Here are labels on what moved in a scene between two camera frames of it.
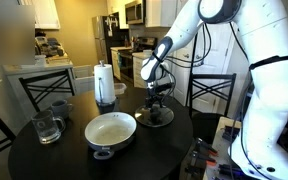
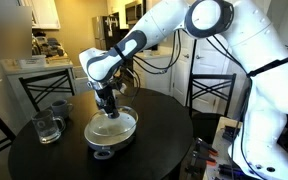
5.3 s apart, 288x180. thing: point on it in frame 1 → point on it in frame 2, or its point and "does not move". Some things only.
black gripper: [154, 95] → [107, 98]
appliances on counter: [47, 46] does not move
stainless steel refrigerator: [106, 31] does not move
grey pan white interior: [108, 132] does not move
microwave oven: [134, 13] does not move
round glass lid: [155, 116] → [103, 129]
